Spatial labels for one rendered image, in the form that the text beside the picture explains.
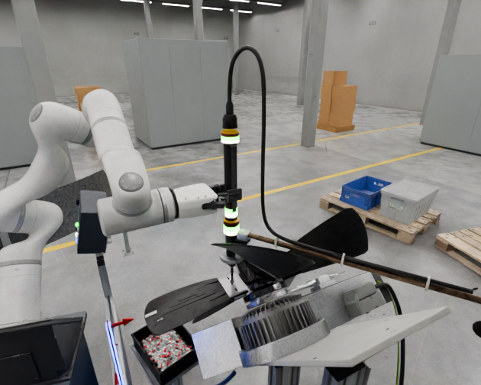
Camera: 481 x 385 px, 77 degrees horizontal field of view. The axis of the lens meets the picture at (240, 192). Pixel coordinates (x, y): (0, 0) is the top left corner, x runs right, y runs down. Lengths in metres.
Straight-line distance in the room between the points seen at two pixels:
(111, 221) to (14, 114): 6.10
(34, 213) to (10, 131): 5.58
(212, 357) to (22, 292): 0.61
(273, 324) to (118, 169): 0.56
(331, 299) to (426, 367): 1.56
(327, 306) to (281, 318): 0.21
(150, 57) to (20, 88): 2.35
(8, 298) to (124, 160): 0.66
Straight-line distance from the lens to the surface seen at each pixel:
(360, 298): 1.03
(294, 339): 0.85
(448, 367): 2.60
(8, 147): 6.85
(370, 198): 3.91
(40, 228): 1.25
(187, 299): 0.92
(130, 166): 0.65
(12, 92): 6.69
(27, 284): 1.19
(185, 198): 0.70
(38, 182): 1.15
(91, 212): 1.35
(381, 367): 2.41
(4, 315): 1.18
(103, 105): 0.89
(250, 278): 0.93
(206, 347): 1.04
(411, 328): 0.67
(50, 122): 1.02
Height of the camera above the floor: 1.80
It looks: 23 degrees down
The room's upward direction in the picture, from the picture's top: straight up
